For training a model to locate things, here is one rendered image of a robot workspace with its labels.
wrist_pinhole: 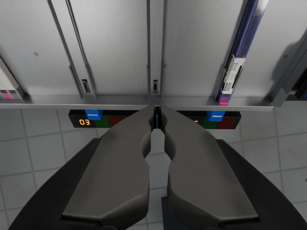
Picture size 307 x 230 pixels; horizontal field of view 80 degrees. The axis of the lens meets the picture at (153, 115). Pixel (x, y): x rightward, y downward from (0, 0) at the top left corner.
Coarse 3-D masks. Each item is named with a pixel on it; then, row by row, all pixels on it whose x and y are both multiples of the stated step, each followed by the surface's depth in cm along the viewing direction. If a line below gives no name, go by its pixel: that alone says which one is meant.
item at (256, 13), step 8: (256, 0) 19; (264, 0) 19; (256, 8) 20; (264, 8) 20; (248, 16) 21; (256, 16) 20; (248, 24) 21; (256, 24) 21; (240, 32) 23; (248, 32) 22; (240, 40) 23; (248, 40) 22; (240, 48) 23; (248, 48) 23; (240, 56) 24; (224, 96) 29
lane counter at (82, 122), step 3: (75, 117) 36; (78, 117) 36; (81, 117) 36; (84, 117) 36; (87, 117) 36; (78, 120) 37; (81, 120) 37; (84, 120) 37; (87, 120) 37; (90, 120) 37; (78, 123) 38; (81, 123) 38; (84, 123) 38; (87, 123) 38; (90, 123) 38; (81, 126) 38; (84, 126) 38; (87, 126) 38; (90, 126) 38; (93, 126) 38
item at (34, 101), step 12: (36, 96) 31; (48, 96) 31; (60, 96) 31; (72, 96) 31; (84, 96) 31; (108, 96) 31; (120, 96) 31; (132, 96) 31; (144, 96) 31; (156, 96) 31; (168, 96) 31; (180, 96) 31; (192, 96) 31; (0, 108) 30; (12, 108) 30; (24, 108) 30; (36, 108) 30; (48, 108) 30; (60, 108) 30; (72, 108) 30; (84, 108) 30; (96, 108) 30; (108, 108) 30; (120, 108) 30; (132, 108) 30; (180, 108) 30; (192, 108) 30; (204, 108) 30; (216, 108) 30; (228, 108) 30; (240, 108) 30; (252, 108) 30; (264, 108) 30
